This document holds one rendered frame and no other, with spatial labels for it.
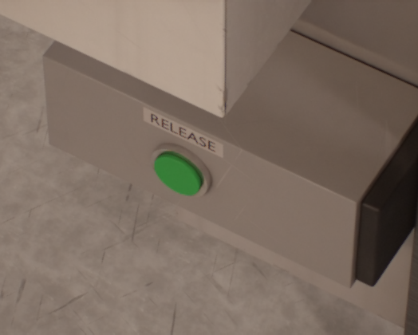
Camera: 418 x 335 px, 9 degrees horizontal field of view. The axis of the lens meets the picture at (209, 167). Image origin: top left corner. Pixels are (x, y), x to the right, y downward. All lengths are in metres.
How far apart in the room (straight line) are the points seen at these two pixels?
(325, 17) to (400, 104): 0.06
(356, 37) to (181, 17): 0.26
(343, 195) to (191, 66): 0.20
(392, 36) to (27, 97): 1.55
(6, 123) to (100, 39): 1.68
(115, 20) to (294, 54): 0.24
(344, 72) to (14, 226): 1.43
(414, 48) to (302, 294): 1.38
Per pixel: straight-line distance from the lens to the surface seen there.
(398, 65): 1.50
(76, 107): 1.53
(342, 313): 2.84
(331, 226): 1.48
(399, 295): 1.67
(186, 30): 1.26
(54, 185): 2.93
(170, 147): 1.50
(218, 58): 1.27
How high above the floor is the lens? 2.36
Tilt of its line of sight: 53 degrees down
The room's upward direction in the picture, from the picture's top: straight up
